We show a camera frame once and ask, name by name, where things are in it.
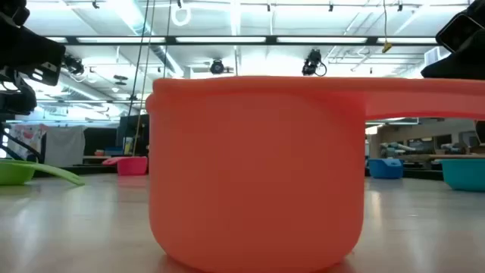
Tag green measuring cup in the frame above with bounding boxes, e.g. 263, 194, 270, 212
0, 158, 86, 187

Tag teal measuring cup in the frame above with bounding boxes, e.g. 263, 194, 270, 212
440, 158, 485, 193

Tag blue measuring cup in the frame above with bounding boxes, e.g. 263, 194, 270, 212
367, 158, 405, 180

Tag red measuring cup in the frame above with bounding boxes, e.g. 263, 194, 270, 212
102, 155, 149, 177

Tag orange measuring cup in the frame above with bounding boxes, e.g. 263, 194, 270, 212
145, 75, 485, 273

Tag white ceiling vent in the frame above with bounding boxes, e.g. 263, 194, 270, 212
424, 46, 450, 67

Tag floral cloth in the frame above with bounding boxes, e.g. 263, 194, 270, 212
8, 123, 49, 160

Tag black track spotlights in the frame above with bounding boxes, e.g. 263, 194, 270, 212
62, 52, 86, 77

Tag grey cloth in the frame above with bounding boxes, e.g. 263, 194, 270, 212
44, 124, 87, 168

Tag yellow hanging tag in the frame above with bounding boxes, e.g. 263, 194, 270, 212
381, 0, 393, 54

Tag wooden background table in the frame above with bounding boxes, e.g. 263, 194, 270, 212
393, 153, 485, 161

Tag black partition panel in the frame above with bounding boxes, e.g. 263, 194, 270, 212
117, 113, 151, 168

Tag black overhead light bar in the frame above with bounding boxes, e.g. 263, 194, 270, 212
45, 35, 440, 47

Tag round black ceiling fixture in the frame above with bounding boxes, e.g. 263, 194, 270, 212
209, 58, 227, 76

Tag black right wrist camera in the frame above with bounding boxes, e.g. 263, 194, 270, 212
435, 10, 485, 54

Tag black curved cable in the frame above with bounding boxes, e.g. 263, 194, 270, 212
0, 121, 42, 164

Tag silver air duct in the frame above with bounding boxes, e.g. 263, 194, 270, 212
56, 74, 128, 115

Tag black metal table frame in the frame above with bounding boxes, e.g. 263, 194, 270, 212
33, 163, 444, 182

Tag tan hanging cord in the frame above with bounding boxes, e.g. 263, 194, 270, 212
132, 0, 156, 157

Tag black overhead camera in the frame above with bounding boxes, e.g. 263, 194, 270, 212
302, 48, 327, 77

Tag white hanging ring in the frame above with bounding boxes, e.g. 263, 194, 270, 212
170, 0, 192, 27

